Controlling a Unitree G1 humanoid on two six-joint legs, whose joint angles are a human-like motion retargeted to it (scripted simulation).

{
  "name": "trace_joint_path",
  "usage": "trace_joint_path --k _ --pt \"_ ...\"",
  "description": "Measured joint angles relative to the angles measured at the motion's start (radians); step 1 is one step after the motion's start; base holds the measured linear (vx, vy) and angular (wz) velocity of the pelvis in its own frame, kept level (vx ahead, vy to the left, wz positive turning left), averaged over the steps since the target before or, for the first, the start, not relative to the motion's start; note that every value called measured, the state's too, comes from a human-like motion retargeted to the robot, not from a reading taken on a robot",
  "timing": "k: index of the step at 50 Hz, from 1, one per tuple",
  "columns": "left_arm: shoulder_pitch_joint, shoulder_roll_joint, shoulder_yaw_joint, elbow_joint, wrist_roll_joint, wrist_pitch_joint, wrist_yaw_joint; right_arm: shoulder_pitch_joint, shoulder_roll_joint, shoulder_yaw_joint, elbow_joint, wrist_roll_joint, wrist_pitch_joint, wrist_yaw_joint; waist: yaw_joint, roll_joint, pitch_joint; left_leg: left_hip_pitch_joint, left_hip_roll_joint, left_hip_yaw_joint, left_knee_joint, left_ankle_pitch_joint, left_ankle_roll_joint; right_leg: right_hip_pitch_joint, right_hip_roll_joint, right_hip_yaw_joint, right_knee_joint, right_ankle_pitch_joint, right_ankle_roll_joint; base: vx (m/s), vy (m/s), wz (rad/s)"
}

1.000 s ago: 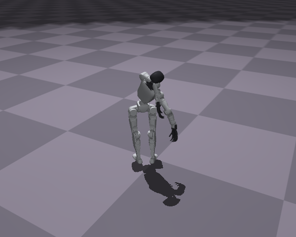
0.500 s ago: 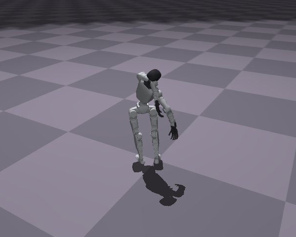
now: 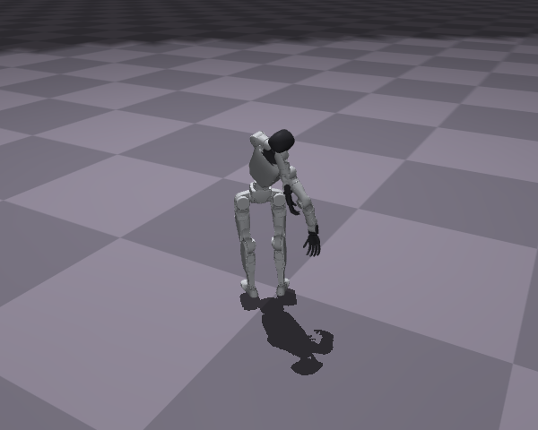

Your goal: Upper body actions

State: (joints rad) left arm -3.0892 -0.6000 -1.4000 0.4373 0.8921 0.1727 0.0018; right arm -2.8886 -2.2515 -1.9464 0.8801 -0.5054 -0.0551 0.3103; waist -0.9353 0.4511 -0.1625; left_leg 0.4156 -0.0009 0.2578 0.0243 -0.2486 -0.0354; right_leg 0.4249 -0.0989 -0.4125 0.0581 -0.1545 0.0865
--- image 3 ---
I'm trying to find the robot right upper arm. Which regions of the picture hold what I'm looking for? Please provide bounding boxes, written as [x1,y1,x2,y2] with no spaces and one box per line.
[279,166,311,209]

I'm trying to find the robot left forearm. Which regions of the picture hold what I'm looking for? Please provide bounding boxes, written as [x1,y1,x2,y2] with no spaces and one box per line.
[274,152,291,191]

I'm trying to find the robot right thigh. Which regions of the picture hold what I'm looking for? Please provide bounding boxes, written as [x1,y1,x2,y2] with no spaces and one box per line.
[270,188,286,250]

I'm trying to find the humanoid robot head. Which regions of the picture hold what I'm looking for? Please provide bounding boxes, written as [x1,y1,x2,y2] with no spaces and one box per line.
[262,129,295,165]

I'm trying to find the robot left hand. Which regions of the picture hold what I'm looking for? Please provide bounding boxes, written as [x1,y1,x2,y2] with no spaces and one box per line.
[283,185,300,215]

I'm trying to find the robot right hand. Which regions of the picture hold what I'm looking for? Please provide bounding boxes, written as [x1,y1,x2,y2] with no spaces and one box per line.
[303,225,321,257]

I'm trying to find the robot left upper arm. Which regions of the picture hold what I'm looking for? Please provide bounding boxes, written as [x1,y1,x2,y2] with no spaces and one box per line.
[250,131,289,160]

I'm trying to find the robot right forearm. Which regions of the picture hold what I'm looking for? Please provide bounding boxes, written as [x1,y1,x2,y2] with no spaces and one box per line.
[302,198,318,233]

